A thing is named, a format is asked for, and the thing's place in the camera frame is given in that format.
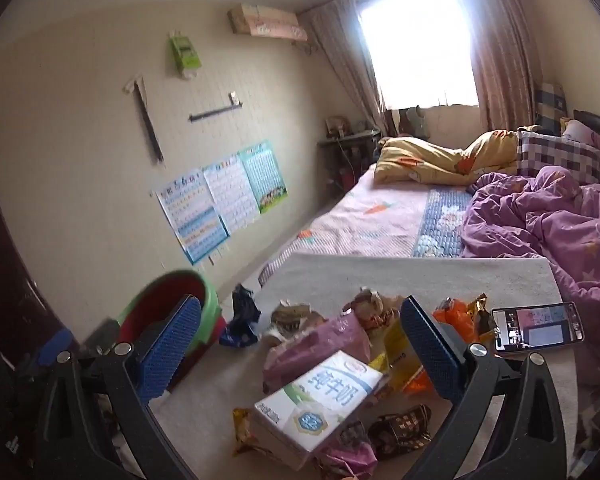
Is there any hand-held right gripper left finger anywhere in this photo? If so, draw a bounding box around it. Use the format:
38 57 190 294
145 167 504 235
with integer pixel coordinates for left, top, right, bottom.
27 295 203 480

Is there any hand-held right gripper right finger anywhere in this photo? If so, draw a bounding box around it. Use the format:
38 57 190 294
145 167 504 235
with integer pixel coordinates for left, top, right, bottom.
399 296 568 480

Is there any yellow snack packet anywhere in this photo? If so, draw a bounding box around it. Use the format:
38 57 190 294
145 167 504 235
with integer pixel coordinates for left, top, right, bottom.
370 317 426 396

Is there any orange snack wrapper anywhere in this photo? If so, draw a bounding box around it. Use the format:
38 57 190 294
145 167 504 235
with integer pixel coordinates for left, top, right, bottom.
432 297 491 356

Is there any green bin with red liner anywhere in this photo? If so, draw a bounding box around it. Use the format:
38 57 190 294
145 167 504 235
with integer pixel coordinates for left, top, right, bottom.
116 269 227 391

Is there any dark blue snack wrapper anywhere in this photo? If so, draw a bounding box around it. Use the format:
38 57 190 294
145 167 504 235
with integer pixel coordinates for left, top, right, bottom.
219 284 262 348

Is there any gold foil wrapper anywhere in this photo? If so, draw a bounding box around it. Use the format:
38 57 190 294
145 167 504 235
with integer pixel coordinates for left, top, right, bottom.
472 296 502 346

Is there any brown crumpled snack wrapper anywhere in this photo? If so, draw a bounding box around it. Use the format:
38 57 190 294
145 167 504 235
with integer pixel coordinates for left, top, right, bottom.
342 287 403 331

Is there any dark brown patterned wrapper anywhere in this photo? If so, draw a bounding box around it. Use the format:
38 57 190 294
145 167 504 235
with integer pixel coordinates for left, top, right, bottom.
367 404 433 461

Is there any smartphone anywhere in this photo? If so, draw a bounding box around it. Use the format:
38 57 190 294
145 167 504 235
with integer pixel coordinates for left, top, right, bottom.
491 301 585 357

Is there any brown and white checked wrapper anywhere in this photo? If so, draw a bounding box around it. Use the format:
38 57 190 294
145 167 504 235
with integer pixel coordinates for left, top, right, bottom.
262 301 328 348

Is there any white milk carton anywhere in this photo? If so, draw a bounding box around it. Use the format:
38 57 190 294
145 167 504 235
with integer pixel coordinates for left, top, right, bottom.
252 350 386 468

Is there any blue patterned bed mat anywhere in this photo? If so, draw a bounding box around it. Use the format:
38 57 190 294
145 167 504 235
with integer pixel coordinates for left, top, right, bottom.
412 187 473 258

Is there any small pink wrapper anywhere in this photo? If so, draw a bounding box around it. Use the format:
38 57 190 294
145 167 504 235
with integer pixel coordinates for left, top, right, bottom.
315 422 381 480

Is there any bed with pink patterned sheet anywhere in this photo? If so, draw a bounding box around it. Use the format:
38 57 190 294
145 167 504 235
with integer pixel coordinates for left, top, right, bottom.
257 160 481 286

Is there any purple quilt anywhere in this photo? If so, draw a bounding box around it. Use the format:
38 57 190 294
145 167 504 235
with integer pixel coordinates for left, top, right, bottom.
460 166 600 386

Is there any yellow quilt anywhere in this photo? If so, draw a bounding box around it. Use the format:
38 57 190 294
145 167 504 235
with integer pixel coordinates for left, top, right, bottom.
372 127 543 187

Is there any dark side table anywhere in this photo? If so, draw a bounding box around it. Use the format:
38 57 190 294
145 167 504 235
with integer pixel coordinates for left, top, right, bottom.
317 127 381 196

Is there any plaid pillow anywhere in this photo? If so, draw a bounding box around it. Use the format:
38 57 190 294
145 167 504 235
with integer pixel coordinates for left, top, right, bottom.
515 130 600 186

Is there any pink pillow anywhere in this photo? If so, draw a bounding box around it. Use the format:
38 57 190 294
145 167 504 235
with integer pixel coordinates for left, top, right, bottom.
562 119 600 148

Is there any green tissue box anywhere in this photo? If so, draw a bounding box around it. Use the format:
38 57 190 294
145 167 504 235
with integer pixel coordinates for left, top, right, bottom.
167 32 202 80

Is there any pink curtain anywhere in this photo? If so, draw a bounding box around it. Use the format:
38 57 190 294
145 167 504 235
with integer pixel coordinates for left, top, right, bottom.
300 0 388 136
472 0 538 133

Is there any window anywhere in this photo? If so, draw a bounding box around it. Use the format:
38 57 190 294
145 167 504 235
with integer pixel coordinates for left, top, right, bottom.
355 0 481 108

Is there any blue wall poster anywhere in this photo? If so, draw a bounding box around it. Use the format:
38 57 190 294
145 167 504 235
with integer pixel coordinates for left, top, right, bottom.
155 167 229 266

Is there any white wall poster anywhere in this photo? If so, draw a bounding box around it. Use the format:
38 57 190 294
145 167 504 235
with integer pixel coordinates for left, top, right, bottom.
202 154 261 233

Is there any green wall poster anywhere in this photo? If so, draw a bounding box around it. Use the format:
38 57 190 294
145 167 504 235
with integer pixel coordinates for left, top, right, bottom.
237 141 288 215

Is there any black wall strip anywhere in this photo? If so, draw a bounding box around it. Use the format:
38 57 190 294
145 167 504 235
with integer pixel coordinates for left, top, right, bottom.
122 76 165 166

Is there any black wall rail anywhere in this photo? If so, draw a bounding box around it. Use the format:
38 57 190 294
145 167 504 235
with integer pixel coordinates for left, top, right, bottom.
188 92 243 123

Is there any wall air conditioner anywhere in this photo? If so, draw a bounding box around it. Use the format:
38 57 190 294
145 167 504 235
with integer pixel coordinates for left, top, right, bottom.
227 3 308 43

